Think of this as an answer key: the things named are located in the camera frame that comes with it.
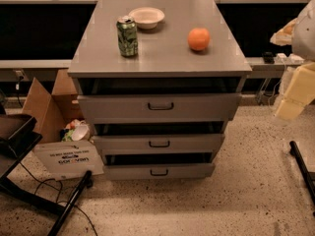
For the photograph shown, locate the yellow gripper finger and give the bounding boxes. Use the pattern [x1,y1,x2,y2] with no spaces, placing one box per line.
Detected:
[275,62,315,121]

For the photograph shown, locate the grey top drawer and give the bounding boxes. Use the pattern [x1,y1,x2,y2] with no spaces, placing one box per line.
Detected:
[78,78,240,124]

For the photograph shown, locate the grey drawer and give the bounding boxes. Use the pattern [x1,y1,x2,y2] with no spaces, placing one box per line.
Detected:
[93,121,225,154]
[78,78,240,124]
[103,152,215,180]

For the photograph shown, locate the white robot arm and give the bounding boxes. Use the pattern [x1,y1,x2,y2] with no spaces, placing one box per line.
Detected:
[270,0,315,121]

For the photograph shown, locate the grey bottom drawer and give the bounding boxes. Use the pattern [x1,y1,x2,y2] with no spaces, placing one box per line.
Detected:
[103,152,215,180]

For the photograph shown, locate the grey drawer cabinet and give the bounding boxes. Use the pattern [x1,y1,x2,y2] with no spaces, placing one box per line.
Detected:
[67,0,253,181]

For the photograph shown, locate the grey middle drawer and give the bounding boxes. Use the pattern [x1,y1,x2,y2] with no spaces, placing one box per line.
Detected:
[93,121,225,154]

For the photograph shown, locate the white power adapter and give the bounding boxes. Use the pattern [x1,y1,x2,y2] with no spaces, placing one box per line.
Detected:
[276,53,304,64]

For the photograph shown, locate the black small device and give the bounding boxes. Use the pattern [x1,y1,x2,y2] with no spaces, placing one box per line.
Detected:
[262,52,275,64]

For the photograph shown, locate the black bar right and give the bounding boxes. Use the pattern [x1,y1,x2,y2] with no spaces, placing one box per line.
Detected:
[289,141,315,205]

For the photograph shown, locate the orange fruit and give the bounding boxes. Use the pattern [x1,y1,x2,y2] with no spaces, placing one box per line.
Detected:
[187,28,210,51]

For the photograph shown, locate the white paper bowl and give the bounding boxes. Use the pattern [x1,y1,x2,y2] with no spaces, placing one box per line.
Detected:
[129,7,164,30]

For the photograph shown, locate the green soda can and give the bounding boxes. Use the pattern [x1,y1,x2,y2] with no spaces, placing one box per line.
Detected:
[116,16,138,57]

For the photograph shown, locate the white cup in box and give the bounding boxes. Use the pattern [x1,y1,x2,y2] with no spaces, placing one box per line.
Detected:
[71,125,91,141]

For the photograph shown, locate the brown cardboard box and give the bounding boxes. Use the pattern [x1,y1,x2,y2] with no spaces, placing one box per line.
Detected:
[23,69,103,180]

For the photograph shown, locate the black floor cable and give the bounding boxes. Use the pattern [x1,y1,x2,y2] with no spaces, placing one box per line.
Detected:
[19,160,99,236]

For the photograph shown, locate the black stand frame left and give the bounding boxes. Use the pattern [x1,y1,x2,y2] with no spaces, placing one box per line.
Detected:
[0,114,92,236]

